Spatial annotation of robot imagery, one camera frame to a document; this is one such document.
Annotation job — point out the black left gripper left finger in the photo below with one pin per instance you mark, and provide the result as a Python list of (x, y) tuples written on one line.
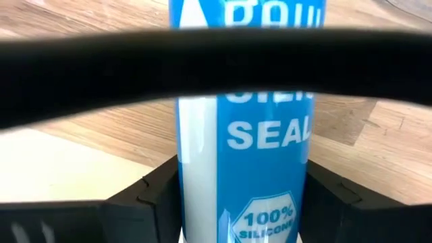
[(101, 222)]

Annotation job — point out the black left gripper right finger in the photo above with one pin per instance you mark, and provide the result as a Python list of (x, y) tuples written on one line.
[(364, 222)]

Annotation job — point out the blue silicone sealant tube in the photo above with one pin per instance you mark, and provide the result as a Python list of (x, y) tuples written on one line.
[(263, 162)]

